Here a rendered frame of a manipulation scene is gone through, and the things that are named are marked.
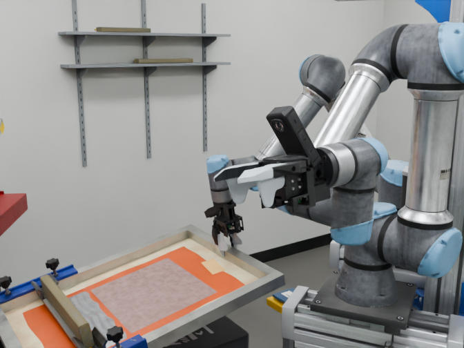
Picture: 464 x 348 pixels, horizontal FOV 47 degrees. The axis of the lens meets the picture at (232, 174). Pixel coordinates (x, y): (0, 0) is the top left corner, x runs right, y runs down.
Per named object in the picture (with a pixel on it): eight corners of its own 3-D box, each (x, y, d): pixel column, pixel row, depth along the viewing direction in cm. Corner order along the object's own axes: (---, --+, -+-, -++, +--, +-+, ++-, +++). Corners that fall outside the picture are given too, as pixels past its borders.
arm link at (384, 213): (362, 243, 138) (364, 193, 135) (408, 258, 128) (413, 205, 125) (333, 255, 130) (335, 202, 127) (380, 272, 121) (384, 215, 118)
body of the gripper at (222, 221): (226, 239, 178) (221, 206, 175) (213, 232, 185) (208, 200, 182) (245, 232, 182) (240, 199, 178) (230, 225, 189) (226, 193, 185)
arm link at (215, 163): (231, 157, 172) (206, 162, 172) (236, 189, 176) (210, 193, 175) (228, 151, 180) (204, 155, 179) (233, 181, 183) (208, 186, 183)
